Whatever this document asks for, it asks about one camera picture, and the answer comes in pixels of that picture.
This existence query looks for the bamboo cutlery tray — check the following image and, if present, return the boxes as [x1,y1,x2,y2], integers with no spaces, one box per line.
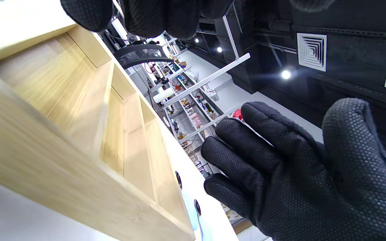
[0,23,197,241]

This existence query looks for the blue handle baby spoon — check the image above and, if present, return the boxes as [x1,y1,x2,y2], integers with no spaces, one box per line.
[190,199,203,235]

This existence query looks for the white cylinder bottle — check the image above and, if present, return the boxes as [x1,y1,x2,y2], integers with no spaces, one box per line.
[153,88,175,103]

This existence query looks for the person's right hand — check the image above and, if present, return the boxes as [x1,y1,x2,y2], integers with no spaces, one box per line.
[201,98,386,241]

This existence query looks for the person's left hand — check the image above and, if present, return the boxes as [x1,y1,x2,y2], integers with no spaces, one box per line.
[60,0,234,40]

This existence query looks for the storage shelves with goods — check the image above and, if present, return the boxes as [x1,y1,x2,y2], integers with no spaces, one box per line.
[143,37,247,178]

